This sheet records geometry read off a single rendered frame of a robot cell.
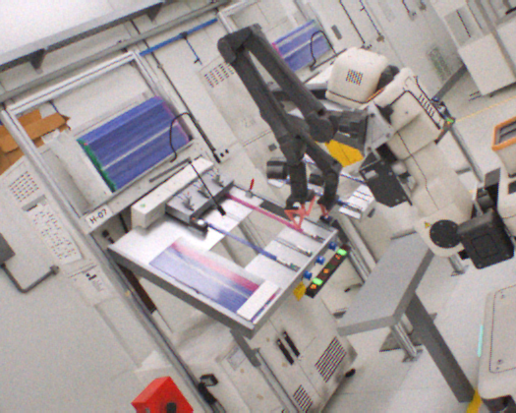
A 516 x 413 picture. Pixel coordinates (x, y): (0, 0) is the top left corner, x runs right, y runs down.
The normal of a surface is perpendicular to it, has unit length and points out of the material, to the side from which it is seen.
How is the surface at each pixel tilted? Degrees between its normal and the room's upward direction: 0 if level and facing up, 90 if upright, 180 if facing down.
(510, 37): 90
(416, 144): 90
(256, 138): 90
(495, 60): 90
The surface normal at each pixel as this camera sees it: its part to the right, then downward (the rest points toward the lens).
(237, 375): 0.65, -0.29
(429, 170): -0.37, 0.39
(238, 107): -0.54, 0.47
